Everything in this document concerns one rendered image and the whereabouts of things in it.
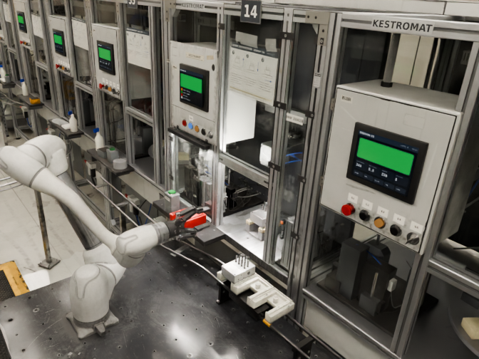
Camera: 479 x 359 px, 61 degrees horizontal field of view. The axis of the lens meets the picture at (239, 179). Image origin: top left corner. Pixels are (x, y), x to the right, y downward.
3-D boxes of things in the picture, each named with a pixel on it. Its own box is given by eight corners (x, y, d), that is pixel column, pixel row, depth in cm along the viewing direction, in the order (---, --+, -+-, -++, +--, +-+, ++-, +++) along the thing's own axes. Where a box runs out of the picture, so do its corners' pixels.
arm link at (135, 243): (151, 219, 171) (142, 231, 180) (115, 229, 161) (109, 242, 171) (162, 241, 167) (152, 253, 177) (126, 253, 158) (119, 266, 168)
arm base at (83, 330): (83, 347, 172) (81, 337, 170) (65, 316, 188) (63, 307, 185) (123, 328, 183) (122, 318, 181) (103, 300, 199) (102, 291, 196)
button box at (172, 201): (164, 209, 237) (163, 191, 232) (175, 206, 242) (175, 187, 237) (171, 214, 232) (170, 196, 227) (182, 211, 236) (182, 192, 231)
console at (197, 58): (167, 125, 232) (165, 40, 213) (208, 118, 249) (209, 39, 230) (210, 147, 203) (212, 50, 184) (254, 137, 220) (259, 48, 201)
